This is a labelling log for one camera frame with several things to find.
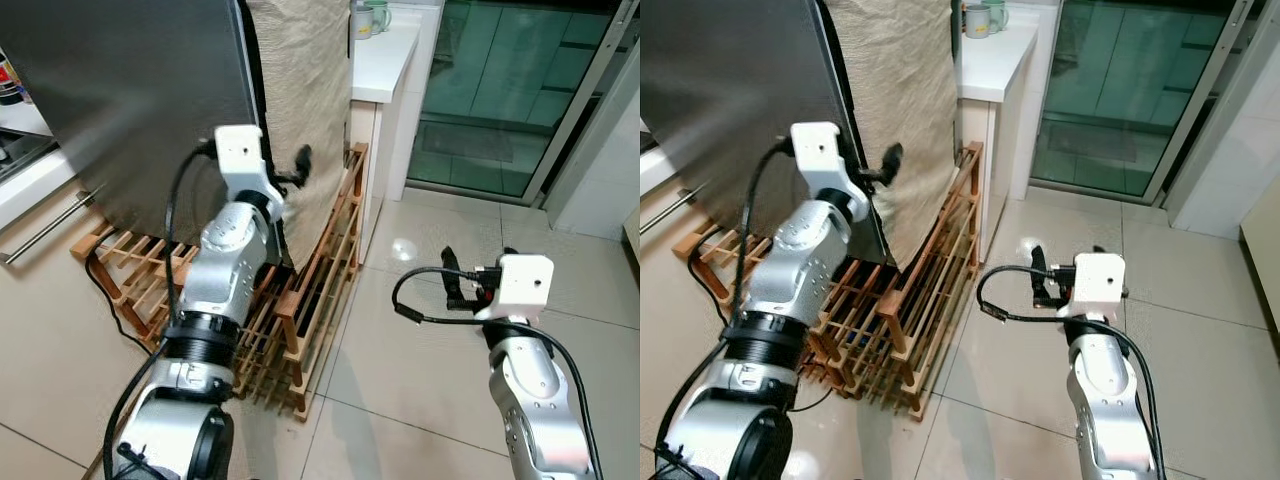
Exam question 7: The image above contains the stainless steel fridge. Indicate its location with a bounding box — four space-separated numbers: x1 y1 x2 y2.
0 0 293 269
640 0 893 269

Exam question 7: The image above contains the beige burlap cloth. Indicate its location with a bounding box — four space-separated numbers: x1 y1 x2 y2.
825 0 963 273
245 0 353 271

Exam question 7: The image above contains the wooden slatted rack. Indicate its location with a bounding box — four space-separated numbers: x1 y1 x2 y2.
672 140 987 423
70 141 370 423

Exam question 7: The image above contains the narrow white counter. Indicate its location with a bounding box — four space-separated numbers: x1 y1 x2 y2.
955 0 1063 263
346 0 444 266

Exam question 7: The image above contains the glass sliding door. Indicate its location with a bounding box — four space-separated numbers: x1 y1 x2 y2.
1028 0 1263 208
405 0 641 208

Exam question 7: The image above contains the plain beige cabinet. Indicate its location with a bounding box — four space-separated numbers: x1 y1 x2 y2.
1238 185 1280 306

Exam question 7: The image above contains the red labelled bottle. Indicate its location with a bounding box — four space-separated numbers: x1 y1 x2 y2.
0 48 25 107

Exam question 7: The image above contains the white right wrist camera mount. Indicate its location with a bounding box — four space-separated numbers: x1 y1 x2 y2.
478 254 556 323
1058 252 1128 321

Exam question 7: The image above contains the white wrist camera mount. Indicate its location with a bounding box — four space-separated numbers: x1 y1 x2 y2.
478 254 556 323
789 121 867 223
1058 252 1128 321
214 125 288 216

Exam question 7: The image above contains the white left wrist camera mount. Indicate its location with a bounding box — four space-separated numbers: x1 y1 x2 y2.
789 121 867 223
214 125 288 216

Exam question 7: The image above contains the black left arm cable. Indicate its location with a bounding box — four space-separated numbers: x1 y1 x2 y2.
103 138 219 480
652 138 796 480

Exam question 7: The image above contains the steel bar cabinet handle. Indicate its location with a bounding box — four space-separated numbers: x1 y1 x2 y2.
640 180 708 237
0 184 106 266

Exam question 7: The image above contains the black floor power cable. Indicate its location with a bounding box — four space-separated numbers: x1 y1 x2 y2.
685 248 749 346
84 250 161 353

